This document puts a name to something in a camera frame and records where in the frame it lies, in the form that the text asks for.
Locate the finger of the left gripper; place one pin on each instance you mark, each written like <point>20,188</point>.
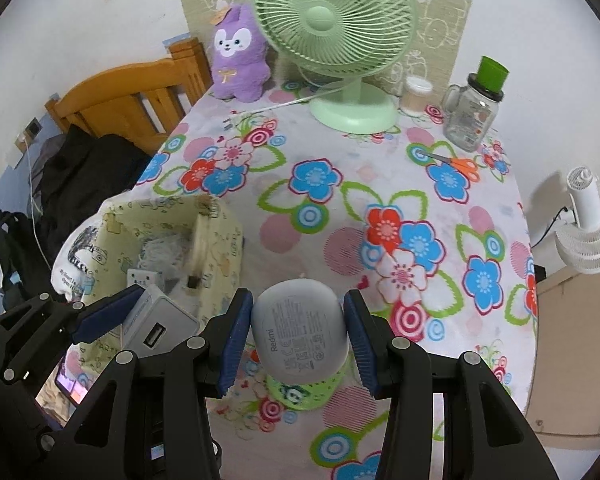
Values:
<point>96,320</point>

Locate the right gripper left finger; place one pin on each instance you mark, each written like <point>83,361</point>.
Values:
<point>146,418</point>

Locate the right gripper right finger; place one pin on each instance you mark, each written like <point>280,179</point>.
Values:
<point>485,434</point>

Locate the white charger adapter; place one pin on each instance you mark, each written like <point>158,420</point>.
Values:
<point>156,325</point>

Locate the green panda speaker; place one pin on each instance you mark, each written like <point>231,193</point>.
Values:
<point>305,397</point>

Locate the white round earbud case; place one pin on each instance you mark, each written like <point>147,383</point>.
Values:
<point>298,328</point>

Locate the white rectangular device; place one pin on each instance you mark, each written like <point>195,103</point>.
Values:
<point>144,278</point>

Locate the round cream compact mirror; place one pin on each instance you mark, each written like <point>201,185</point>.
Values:
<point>198,251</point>

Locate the black backpack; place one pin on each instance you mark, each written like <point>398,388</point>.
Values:
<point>25,273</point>

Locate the yellow fabric storage box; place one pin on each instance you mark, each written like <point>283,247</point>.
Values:
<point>128,225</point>

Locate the black clothing pile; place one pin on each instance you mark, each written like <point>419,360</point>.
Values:
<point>79,177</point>

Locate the floral tablecloth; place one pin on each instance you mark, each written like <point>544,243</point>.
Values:
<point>445,261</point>

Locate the white standing fan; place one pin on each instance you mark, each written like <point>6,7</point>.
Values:
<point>578,242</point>

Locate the purple plush bunny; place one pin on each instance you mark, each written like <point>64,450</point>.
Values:
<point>239,69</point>

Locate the glass mug jar green lid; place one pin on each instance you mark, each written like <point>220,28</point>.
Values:
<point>469,110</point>

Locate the cotton swab container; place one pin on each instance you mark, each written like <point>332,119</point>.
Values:
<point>415,96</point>

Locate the green desk fan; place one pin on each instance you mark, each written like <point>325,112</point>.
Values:
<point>345,41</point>

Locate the orange handled scissors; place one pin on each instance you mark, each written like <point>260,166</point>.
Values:
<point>464,166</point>

